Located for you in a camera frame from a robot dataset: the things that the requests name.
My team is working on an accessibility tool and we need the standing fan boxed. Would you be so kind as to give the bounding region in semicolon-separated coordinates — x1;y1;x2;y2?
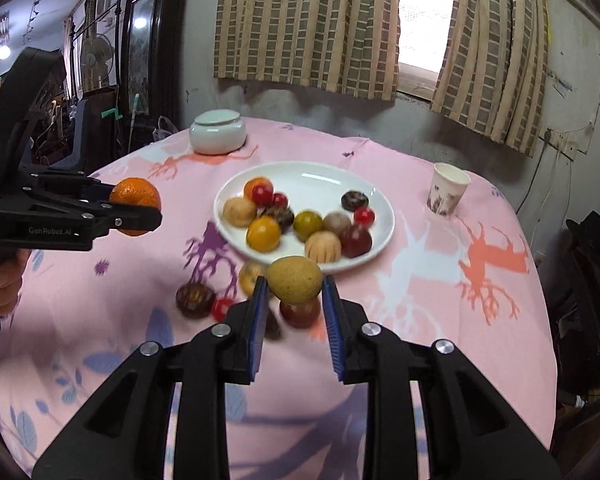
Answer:
80;34;115;92

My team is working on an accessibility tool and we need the tan speckled round fruit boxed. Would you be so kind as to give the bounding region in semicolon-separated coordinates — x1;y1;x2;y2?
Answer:
322;211;353;236

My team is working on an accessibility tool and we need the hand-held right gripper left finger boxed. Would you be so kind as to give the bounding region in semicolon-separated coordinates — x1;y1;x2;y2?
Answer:
32;276;270;480

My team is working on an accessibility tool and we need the wide checked curtain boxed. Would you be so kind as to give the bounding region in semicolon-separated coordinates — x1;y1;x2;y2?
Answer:
214;0;401;101

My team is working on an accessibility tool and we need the white mop handle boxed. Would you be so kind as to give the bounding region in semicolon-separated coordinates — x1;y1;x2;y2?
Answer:
125;92;142;153

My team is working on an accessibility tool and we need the dark wooden cabinet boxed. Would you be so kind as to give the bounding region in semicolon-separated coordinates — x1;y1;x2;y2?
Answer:
115;0;191;156

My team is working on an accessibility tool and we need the yellow-green round fruit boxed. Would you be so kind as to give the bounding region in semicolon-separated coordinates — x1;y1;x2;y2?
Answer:
293;210;331;242

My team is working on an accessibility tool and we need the pink printed tablecloth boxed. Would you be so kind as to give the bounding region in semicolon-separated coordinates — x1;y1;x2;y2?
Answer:
0;116;556;480

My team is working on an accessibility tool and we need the dark red apple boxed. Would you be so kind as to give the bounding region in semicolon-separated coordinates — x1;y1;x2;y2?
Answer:
279;297;323;330

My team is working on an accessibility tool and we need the dark brown round fruit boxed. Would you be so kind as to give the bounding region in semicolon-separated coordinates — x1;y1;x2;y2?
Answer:
175;282;217;320
261;206;296;233

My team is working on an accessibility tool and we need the tan bread roll right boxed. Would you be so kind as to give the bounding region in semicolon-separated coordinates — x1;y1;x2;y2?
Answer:
304;231;342;265

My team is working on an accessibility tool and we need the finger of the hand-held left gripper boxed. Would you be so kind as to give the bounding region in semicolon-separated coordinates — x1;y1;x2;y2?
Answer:
30;172;115;202
80;201;164;241

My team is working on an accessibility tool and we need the white plastic bag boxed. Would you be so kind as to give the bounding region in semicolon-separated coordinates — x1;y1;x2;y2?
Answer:
152;116;181;142

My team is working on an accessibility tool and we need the yellow-brown round fruit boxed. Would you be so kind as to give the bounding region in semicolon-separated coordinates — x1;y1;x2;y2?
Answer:
266;256;324;306

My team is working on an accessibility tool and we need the small yellow-green fruit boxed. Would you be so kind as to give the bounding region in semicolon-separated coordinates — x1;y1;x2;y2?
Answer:
238;261;270;296

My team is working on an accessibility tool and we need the dark red plum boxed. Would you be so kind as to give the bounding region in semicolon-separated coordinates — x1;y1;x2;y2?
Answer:
337;223;373;259

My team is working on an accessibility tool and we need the dark chocolate donut bottom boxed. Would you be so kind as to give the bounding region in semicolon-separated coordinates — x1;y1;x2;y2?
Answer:
341;190;371;212

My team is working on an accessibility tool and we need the window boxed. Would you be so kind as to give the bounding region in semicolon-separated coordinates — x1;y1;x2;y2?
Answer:
396;0;461;73

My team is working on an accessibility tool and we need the white oval plate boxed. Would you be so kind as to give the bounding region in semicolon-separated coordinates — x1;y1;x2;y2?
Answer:
213;161;396;275

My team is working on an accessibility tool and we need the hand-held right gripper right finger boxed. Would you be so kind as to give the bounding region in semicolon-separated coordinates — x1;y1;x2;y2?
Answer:
321;275;563;480

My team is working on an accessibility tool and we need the black bag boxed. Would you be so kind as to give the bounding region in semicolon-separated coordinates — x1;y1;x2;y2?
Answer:
566;210;600;251

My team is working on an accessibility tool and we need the person's left hand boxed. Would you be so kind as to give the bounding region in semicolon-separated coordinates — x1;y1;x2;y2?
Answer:
0;247;32;318

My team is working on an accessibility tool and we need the white wall socket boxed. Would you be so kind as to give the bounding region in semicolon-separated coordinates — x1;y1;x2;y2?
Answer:
544;127;578;161

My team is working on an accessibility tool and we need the printed paper cup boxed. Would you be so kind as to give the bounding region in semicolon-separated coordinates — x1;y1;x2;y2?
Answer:
426;162;472;219

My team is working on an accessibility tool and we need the white lidded ceramic jar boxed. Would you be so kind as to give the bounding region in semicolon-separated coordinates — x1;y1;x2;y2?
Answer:
189;109;247;155

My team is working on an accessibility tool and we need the orange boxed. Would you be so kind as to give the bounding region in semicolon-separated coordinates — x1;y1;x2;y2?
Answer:
109;177;162;237
243;176;275;207
246;216;282;253

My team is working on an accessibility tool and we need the narrow checked curtain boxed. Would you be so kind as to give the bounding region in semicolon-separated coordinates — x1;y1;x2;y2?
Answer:
430;0;551;158

